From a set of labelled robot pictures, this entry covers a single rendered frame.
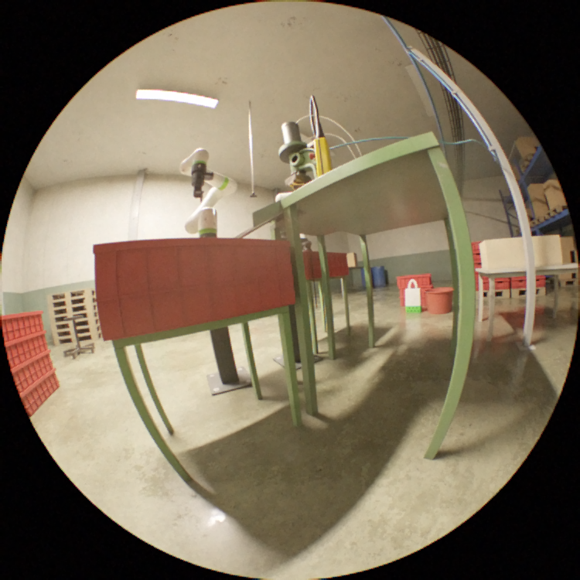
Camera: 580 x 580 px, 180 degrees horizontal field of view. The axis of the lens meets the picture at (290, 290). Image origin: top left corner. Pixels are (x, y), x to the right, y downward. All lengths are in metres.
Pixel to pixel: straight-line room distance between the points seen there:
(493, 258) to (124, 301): 1.97
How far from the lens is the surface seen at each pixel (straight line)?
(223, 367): 1.23
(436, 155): 0.54
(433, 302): 2.65
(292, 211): 0.74
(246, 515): 0.67
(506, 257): 1.76
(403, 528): 0.65
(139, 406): 0.57
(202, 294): 0.48
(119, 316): 0.48
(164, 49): 3.88
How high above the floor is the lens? 0.62
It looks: 3 degrees down
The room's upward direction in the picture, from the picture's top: 7 degrees counter-clockwise
